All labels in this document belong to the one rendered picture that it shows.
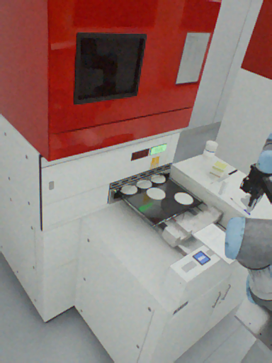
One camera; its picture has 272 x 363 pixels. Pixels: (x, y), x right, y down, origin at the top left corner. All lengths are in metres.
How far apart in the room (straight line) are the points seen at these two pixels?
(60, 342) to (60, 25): 1.70
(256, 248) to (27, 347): 1.59
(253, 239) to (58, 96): 0.76
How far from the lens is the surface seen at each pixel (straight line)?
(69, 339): 2.14
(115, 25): 1.20
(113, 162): 1.52
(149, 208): 1.60
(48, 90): 1.12
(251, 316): 1.44
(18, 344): 2.15
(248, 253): 0.87
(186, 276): 1.25
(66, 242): 1.66
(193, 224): 1.61
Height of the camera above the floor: 1.89
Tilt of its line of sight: 35 degrees down
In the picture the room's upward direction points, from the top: 11 degrees clockwise
